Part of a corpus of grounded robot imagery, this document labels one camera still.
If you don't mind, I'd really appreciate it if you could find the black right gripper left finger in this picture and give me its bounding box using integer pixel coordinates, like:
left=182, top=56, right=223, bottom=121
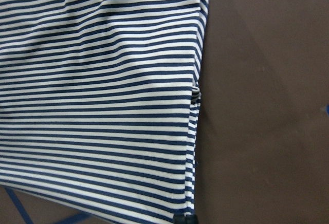
left=173, top=215, right=185, bottom=224

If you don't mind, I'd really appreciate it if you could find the navy white striped polo shirt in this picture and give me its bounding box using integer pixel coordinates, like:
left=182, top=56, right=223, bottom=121
left=1, top=0, right=209, bottom=223

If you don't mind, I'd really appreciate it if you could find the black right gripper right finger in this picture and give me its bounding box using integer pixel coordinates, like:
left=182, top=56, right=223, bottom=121
left=185, top=215, right=198, bottom=224

